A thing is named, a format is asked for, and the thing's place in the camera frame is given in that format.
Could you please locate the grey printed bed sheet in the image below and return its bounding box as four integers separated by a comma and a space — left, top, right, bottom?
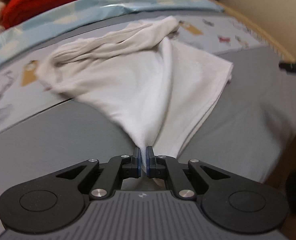
0, 11, 296, 240

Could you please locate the light blue patterned quilt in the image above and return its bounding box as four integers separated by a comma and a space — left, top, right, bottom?
0, 0, 224, 66

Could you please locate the white long-sleeve baby shirt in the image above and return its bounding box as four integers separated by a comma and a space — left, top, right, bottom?
36, 16, 233, 158

